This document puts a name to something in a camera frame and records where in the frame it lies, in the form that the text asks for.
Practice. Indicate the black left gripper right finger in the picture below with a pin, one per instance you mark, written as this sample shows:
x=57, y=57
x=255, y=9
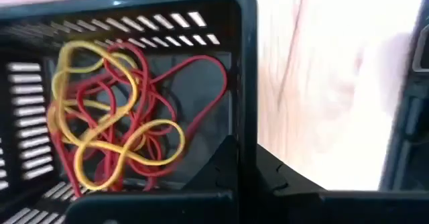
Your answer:
x=301, y=207

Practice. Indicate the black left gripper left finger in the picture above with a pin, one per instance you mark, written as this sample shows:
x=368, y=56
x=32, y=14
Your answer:
x=201, y=204

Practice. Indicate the yellow rubber band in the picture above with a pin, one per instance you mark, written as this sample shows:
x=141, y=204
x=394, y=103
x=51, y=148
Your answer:
x=182, y=143
x=64, y=58

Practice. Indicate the red rubber band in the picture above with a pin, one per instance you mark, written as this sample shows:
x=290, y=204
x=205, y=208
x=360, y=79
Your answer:
x=146, y=83
x=225, y=83
x=67, y=165
x=109, y=165

